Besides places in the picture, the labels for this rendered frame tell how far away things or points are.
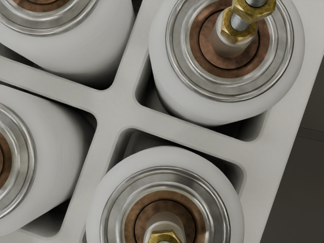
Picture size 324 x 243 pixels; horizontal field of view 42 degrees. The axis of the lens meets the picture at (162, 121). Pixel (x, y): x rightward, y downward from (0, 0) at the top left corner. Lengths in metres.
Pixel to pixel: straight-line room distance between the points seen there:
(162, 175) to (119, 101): 0.09
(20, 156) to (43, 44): 0.07
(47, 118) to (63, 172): 0.04
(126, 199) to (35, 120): 0.07
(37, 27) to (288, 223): 0.37
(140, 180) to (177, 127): 0.08
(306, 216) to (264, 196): 0.21
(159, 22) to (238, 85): 0.06
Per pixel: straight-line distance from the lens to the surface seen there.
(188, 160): 0.25
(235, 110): 0.25
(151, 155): 0.25
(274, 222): 0.52
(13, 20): 0.27
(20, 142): 0.26
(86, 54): 0.29
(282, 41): 0.26
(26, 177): 0.26
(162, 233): 0.21
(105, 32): 0.27
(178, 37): 0.25
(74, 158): 0.32
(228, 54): 0.25
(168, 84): 0.25
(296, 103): 0.34
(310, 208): 0.53
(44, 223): 0.38
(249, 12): 0.18
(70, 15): 0.26
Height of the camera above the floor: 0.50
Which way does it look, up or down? 87 degrees down
